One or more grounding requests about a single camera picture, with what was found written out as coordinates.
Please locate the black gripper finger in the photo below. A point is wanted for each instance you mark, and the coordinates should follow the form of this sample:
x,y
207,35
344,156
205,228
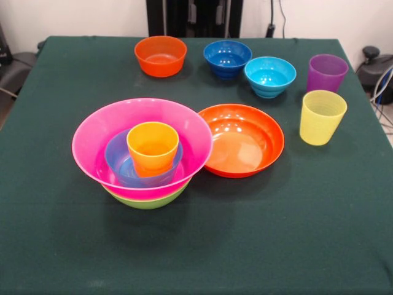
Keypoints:
x,y
192,13
219,15

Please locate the dark blue ribbed bowl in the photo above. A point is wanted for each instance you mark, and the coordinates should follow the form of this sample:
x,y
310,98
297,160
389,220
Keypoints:
x,y
227,60

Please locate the large pink plastic bowl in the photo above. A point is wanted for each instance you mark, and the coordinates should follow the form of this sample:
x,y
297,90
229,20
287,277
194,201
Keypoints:
x,y
190,129

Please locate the orange plastic cup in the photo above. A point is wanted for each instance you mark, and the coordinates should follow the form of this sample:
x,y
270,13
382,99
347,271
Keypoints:
x,y
153,172
152,147

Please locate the light blue translucent bowl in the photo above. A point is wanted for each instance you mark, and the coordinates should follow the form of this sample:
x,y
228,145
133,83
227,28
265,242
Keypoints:
x,y
118,156

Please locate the orange translucent bowl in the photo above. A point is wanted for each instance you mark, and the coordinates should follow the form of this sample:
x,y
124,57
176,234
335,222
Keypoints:
x,y
159,61

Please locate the cyan ribbed bowl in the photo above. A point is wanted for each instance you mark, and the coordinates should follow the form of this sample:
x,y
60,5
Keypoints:
x,y
270,77

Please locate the purple plastic cup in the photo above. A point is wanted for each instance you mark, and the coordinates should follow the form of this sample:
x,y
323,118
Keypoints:
x,y
327,77

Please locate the red-orange shallow bowl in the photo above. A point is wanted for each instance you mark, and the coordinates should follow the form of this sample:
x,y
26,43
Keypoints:
x,y
245,144

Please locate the yellow plastic cup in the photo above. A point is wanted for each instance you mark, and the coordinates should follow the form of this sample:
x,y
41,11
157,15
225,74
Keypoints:
x,y
320,123

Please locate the black floor device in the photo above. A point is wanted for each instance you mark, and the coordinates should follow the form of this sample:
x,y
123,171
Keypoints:
x,y
374,70

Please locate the dark grey chair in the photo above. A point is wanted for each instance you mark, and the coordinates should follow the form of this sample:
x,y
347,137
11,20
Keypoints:
x,y
17,70

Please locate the green plastic bowl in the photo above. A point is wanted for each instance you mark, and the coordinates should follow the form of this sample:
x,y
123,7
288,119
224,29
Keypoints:
x,y
147,204

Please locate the dark green table cloth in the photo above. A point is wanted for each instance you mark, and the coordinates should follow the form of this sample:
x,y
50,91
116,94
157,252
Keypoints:
x,y
245,230

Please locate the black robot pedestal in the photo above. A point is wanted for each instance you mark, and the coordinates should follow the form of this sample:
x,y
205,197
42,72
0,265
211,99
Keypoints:
x,y
178,18

